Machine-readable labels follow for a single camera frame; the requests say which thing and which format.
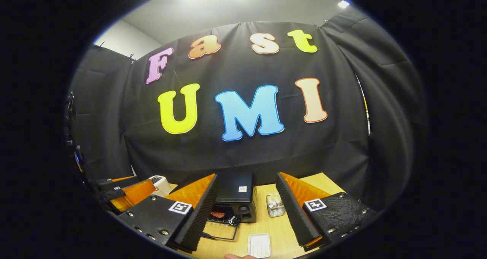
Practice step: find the black backdrop cloth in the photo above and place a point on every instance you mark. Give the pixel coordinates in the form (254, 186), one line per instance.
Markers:
(247, 61)

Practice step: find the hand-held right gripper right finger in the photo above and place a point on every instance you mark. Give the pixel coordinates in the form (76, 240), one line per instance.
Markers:
(295, 213)

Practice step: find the white toaster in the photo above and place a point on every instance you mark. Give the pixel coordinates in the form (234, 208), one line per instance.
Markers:
(161, 185)

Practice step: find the small ceiling light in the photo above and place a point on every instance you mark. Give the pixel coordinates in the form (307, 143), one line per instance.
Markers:
(343, 3)

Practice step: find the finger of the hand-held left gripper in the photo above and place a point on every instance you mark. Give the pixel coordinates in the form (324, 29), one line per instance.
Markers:
(133, 194)
(110, 181)

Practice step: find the red meat piece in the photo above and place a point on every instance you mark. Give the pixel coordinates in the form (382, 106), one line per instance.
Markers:
(217, 214)

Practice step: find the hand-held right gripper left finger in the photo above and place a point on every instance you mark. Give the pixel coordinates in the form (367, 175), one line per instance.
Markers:
(196, 217)

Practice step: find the black electric oven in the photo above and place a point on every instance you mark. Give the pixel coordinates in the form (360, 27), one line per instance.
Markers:
(236, 186)

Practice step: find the white rectangular tray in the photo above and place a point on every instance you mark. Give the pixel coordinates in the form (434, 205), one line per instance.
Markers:
(259, 245)

